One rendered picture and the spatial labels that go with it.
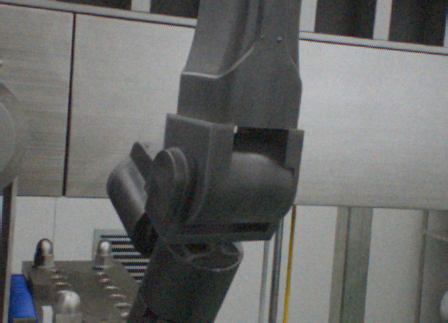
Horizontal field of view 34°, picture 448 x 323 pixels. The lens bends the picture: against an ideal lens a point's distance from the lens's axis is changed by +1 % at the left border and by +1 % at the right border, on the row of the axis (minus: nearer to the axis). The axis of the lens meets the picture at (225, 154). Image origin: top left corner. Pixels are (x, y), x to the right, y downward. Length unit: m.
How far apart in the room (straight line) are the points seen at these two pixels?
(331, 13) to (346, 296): 0.60
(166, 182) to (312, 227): 3.57
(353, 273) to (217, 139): 1.21
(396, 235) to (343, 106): 2.92
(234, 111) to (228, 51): 0.03
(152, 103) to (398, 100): 0.47
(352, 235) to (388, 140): 0.27
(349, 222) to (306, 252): 2.43
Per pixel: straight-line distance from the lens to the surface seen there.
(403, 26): 1.51
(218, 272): 0.46
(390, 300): 4.31
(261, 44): 0.42
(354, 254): 1.59
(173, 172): 0.42
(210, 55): 0.43
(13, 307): 0.96
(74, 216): 3.60
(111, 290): 1.09
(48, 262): 1.21
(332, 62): 1.35
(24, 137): 0.87
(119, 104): 1.22
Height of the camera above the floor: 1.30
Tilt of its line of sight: 3 degrees down
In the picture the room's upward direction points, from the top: 4 degrees clockwise
